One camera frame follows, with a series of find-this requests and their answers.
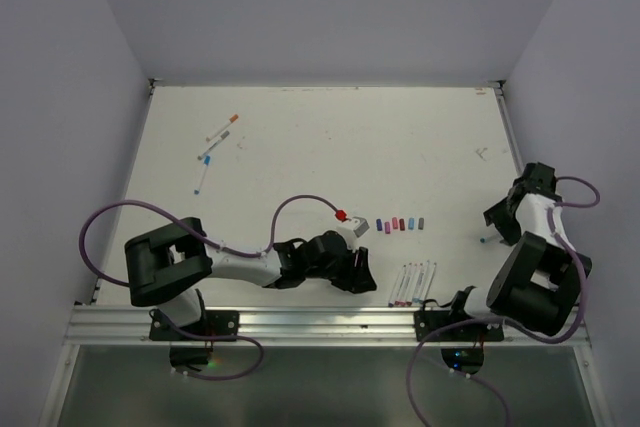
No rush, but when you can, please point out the green capped white marker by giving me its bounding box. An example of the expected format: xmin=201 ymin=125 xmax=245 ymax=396
xmin=480 ymin=234 xmax=500 ymax=244

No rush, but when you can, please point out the purple capped white marker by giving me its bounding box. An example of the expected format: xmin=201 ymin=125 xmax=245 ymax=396
xmin=387 ymin=265 xmax=406 ymax=308

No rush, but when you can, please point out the magenta capped white marker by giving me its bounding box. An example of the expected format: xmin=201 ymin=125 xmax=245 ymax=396
xmin=396 ymin=263 xmax=413 ymax=306

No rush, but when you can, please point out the dark red capped white marker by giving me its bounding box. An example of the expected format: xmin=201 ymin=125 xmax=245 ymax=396
xmin=409 ymin=263 xmax=423 ymax=306

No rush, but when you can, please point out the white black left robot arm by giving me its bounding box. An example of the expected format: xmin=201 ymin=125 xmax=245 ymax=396
xmin=124 ymin=217 xmax=377 ymax=340

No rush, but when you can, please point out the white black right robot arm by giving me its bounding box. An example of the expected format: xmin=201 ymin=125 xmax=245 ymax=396
xmin=445 ymin=163 xmax=592 ymax=340

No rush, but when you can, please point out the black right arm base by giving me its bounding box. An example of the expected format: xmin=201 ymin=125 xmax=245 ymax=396
xmin=413 ymin=286 xmax=505 ymax=376

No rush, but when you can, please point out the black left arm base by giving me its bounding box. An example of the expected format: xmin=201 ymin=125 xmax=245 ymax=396
xmin=149 ymin=289 xmax=240 ymax=374

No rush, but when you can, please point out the grey capped marker far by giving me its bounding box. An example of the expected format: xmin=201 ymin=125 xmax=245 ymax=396
xmin=197 ymin=130 xmax=230 ymax=161

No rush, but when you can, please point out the orange capped white marker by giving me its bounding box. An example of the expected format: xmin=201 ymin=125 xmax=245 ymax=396
xmin=206 ymin=114 xmax=239 ymax=142

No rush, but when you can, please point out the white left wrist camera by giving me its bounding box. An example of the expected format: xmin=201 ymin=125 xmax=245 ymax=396
xmin=336 ymin=216 xmax=369 ymax=251

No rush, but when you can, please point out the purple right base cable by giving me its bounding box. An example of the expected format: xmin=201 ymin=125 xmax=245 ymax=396
xmin=407 ymin=316 xmax=516 ymax=427

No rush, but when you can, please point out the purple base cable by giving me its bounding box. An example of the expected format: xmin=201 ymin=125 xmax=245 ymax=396
xmin=407 ymin=316 xmax=516 ymax=427
xmin=169 ymin=316 xmax=265 ymax=381

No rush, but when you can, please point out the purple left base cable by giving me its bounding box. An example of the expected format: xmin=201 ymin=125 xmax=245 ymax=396
xmin=169 ymin=316 xmax=265 ymax=381

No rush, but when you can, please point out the aluminium mounting rail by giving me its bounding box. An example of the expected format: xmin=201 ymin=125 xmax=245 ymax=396
xmin=63 ymin=304 xmax=591 ymax=347

